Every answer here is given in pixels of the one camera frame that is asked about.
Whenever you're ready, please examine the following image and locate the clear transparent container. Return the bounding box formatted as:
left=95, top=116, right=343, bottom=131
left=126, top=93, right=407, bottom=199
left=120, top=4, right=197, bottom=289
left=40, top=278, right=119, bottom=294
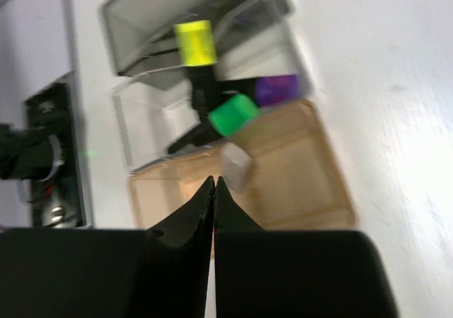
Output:
left=113, top=0, right=310, bottom=174

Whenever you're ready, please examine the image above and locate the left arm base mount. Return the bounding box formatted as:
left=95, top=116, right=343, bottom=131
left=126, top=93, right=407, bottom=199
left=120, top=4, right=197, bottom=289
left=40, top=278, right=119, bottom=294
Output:
left=24, top=82, right=86, bottom=228

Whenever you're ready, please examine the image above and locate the grey white eraser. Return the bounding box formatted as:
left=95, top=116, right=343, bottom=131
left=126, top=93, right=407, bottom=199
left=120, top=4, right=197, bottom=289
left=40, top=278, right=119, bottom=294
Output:
left=222, top=142, right=252, bottom=193

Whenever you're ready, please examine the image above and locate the green capped highlighter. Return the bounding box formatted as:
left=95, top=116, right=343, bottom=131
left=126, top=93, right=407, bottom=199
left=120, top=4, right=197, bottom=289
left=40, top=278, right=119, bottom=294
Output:
left=167, top=93, right=260, bottom=154

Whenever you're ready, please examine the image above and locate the dark grey transparent container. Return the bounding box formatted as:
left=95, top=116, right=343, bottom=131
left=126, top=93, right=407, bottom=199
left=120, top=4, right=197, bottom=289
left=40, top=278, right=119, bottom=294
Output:
left=100, top=0, right=292, bottom=76

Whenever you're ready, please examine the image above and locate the purple capped highlighter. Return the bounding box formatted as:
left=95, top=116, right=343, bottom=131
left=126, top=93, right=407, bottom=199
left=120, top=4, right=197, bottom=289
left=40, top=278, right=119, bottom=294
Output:
left=219, top=74, right=302, bottom=108

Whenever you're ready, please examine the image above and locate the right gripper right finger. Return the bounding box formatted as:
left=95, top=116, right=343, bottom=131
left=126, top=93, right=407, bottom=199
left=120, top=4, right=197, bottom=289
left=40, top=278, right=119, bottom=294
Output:
left=214, top=176, right=269, bottom=317

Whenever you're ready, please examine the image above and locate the yellow capped highlighter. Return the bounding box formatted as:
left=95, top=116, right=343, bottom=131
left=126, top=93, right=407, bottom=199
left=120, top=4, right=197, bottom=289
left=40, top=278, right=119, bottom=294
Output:
left=174, top=20, right=221, bottom=117

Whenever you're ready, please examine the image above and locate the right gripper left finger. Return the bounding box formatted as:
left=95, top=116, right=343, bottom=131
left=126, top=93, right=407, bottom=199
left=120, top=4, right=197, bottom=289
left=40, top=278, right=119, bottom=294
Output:
left=136, top=176, right=214, bottom=317

